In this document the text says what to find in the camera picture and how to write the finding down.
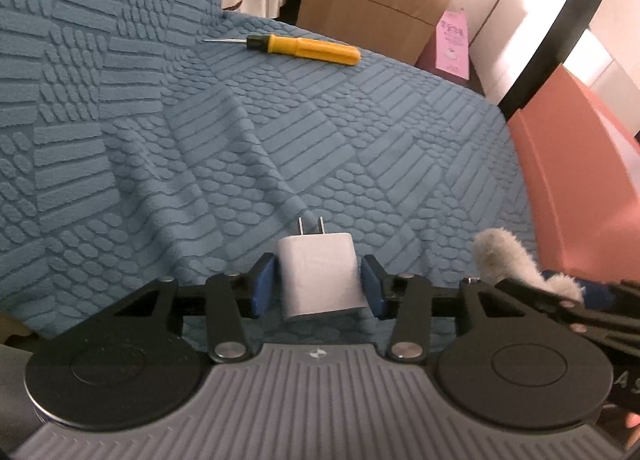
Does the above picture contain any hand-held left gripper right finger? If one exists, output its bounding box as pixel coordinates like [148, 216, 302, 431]
[361, 254, 506, 365]

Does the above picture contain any white chair with black frame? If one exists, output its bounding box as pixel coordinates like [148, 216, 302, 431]
[469, 0, 640, 127]

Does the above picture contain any blue textured chair cover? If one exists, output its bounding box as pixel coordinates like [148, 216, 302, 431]
[0, 0, 540, 343]

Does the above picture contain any yellow handled screwdriver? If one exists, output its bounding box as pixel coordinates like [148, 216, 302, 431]
[202, 33, 362, 67]

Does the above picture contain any pink cardboard box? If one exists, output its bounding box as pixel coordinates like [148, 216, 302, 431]
[506, 64, 640, 287]

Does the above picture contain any white plush toy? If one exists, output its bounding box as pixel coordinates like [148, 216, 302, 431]
[472, 229, 585, 303]

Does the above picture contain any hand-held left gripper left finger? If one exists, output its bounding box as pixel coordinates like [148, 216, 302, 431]
[112, 254, 277, 365]

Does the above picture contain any white charger plug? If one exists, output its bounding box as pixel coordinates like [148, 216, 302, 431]
[276, 217, 366, 323]

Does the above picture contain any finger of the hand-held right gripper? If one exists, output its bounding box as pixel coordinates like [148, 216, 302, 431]
[492, 277, 640, 358]

